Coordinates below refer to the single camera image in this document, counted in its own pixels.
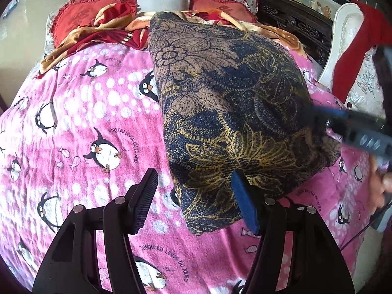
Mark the dark wooden headboard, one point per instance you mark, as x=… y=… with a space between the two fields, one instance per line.
x=311 y=28

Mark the red heart pillow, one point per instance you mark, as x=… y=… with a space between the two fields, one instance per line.
x=235 y=9
x=79 y=13

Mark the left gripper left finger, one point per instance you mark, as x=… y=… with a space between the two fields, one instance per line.
x=71 y=262

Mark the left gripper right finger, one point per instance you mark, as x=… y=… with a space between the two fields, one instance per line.
x=317 y=265

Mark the white pillow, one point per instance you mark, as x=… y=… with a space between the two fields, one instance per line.
x=162 y=5

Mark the pink penguin blanket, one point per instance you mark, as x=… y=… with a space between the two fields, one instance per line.
x=84 y=134

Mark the red cloth on chair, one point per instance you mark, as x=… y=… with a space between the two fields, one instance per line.
x=375 y=30

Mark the right hand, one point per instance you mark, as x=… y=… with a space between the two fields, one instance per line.
x=378 y=185

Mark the dark blue gold patterned garment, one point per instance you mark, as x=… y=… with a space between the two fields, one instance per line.
x=231 y=100

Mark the red and gold blanket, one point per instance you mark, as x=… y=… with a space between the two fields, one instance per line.
x=117 y=23

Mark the white ornate chair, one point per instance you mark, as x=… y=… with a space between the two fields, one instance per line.
x=366 y=93

